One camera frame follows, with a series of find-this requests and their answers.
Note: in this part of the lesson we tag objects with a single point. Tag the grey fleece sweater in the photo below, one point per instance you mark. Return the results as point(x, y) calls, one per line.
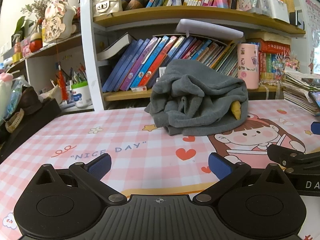
point(200, 92)

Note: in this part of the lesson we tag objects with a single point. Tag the small red white box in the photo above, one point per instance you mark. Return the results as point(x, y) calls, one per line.
point(138, 89)

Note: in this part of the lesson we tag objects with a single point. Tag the colourful bead ornament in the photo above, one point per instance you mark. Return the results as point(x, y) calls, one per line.
point(291, 61)

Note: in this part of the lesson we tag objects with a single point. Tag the pink printed box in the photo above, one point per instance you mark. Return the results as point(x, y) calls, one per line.
point(26, 48)

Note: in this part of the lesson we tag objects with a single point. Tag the green leafy plant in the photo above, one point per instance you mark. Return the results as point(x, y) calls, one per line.
point(19, 25)

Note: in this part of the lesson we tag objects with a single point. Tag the red round doll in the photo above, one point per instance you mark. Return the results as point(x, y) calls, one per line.
point(36, 43)

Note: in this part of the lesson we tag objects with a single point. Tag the iridescent wrapped white plush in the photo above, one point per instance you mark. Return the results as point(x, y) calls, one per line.
point(7, 92)

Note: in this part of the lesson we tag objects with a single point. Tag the cartoon paper sign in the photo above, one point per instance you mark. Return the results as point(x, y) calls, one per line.
point(56, 20)

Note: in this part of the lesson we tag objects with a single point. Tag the pink spray bottle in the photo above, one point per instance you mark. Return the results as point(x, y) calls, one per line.
point(18, 46)

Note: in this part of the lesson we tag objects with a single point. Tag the pink patterned pen cup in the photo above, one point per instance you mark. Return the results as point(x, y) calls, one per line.
point(243, 3)

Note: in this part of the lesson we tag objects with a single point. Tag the white pen holder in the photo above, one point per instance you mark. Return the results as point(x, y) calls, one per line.
point(277, 10)

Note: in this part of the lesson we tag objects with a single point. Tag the wall calendar poster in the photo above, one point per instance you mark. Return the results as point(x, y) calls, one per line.
point(312, 17)

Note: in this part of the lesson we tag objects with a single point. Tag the bunch of pens and brushes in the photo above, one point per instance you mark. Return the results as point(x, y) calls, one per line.
point(77, 76)

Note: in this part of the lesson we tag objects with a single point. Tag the row of thin children books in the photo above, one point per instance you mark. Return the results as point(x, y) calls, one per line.
point(271, 65)

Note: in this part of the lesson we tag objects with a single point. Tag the dark brown cloth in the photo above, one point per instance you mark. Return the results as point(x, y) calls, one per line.
point(30, 100)

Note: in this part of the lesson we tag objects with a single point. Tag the white tub green lid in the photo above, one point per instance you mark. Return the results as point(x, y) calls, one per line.
point(81, 96)

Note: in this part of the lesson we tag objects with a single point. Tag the row of blue slanted books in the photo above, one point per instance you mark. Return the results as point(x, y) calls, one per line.
point(140, 65)

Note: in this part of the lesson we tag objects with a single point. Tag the cream cloth pouch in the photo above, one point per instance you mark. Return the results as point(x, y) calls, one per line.
point(51, 92)

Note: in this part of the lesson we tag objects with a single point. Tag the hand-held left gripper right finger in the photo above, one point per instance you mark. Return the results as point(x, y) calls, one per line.
point(220, 167)

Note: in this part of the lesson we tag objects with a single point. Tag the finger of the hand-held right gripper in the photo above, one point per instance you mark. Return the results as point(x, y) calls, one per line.
point(316, 128)
point(290, 156)

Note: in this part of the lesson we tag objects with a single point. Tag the red thick dictionary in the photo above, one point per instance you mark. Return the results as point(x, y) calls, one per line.
point(275, 46)

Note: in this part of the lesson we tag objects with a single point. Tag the pink checked cartoon table mat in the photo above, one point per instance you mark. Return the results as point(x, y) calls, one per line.
point(125, 135)

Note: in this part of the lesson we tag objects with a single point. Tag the pink sticker tumbler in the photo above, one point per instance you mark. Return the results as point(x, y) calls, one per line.
point(247, 67)

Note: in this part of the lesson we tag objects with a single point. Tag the small black device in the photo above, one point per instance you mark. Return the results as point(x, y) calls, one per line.
point(297, 18)

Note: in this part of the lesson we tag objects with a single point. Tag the thick black book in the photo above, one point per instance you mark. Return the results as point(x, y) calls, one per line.
point(112, 48)

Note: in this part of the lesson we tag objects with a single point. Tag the white wooden bookshelf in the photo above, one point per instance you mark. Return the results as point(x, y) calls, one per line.
point(86, 55)

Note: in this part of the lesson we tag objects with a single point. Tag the stack of magazines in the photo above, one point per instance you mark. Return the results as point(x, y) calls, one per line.
point(295, 90)

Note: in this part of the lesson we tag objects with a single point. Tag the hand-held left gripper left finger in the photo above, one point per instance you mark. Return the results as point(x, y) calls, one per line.
point(98, 167)

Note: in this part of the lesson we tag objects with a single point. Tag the black flat case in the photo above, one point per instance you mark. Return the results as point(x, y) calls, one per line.
point(37, 115)

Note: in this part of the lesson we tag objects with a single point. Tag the beige wristwatch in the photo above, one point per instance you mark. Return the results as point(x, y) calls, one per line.
point(13, 122)

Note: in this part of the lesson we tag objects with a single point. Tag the red tassel charm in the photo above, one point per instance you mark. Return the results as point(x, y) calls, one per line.
point(62, 85)

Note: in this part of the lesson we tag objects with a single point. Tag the dried flower bunch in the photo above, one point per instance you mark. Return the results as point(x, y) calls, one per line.
point(40, 3)

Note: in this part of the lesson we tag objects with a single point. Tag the white flat lamp panel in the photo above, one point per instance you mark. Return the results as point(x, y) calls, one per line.
point(207, 28)

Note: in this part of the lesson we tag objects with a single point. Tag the yellow tape roll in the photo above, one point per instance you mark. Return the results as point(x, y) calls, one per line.
point(17, 57)

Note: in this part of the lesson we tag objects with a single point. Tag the cream quilted handbag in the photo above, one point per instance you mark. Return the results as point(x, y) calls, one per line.
point(106, 5)

